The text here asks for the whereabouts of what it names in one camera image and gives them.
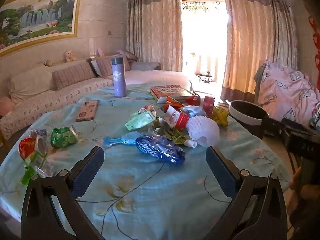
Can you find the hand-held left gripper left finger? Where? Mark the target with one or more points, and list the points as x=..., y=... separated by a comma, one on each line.
x=92, y=165

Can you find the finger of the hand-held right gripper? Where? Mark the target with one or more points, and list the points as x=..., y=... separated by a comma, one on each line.
x=275, y=126

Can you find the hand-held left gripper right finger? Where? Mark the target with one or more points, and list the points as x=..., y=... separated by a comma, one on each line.
x=220, y=170

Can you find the round white black trash bin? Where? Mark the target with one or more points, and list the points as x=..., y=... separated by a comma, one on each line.
x=246, y=115

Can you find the blue crinkled snack wrapper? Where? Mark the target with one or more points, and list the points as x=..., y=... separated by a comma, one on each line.
x=160, y=150

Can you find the white red milk carton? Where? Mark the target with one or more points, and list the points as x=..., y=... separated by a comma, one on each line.
x=176, y=118

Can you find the person's right hand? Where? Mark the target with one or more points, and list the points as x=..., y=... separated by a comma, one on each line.
x=296, y=187

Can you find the pink patterned blanket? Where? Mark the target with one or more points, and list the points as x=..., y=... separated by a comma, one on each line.
x=285, y=92

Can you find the small white bottle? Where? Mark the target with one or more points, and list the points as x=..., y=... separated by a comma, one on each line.
x=191, y=143

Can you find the blue plastic bottle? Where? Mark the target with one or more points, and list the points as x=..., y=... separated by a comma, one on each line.
x=125, y=138

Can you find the crushed green can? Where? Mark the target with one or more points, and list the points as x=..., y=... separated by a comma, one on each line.
x=60, y=137

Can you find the white foam fruit net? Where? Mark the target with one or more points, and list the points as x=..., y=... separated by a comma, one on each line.
x=202, y=130

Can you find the yellow snack wrapper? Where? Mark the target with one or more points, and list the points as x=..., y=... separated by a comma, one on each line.
x=221, y=116

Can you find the crushed green label bottle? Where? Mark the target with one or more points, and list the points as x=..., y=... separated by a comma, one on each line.
x=37, y=167

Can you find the white yogurt cup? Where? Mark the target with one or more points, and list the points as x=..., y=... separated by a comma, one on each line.
x=41, y=143

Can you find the yellow green wrapper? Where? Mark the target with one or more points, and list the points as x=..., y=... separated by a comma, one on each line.
x=172, y=135

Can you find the light blue floral tablecloth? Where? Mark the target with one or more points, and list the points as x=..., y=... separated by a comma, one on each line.
x=150, y=192

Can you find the green milk carton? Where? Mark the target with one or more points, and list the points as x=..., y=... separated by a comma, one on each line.
x=140, y=122

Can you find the red drink can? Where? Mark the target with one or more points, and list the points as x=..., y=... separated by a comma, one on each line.
x=208, y=105

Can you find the silver plastic bag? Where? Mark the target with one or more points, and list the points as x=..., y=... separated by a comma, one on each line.
x=192, y=110

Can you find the red shiny foil wrapper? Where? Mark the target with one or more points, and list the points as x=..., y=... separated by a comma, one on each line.
x=26, y=147

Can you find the red crumpled wrapper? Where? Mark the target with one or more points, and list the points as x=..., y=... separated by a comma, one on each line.
x=193, y=101

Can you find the sofa with floral cover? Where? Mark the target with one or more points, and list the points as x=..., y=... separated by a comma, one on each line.
x=62, y=97

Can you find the orange snack wrapper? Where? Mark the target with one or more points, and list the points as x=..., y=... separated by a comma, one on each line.
x=173, y=101

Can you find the beige patterned curtain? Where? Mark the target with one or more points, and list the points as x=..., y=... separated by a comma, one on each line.
x=152, y=30
x=257, y=42

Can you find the black metal stand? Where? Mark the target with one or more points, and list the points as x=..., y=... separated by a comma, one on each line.
x=203, y=77

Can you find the striped sofa cushion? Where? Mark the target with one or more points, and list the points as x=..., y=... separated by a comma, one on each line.
x=72, y=76
x=105, y=67

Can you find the purple thermos bottle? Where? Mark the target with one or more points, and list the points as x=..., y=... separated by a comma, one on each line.
x=118, y=77

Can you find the red children's book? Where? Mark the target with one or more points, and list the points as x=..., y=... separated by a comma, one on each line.
x=170, y=91

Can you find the white pillow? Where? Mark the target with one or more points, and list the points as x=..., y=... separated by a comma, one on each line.
x=30, y=85

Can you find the pink round pillow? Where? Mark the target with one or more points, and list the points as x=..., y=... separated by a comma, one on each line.
x=5, y=106

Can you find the cream teddy bear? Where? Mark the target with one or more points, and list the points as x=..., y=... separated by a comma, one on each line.
x=70, y=56

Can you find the small white plush toy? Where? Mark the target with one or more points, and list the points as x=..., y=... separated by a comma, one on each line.
x=48, y=63

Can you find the grey cushion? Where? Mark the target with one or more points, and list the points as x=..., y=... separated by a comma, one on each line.
x=145, y=66

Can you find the pink plush toy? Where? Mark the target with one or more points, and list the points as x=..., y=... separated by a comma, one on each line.
x=100, y=52

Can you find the floral purple pillow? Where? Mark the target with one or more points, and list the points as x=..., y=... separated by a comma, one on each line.
x=127, y=55

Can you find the framed landscape painting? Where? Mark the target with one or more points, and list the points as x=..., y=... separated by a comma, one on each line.
x=37, y=20

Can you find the red paper wall decoration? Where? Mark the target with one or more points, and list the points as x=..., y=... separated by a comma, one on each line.
x=315, y=37

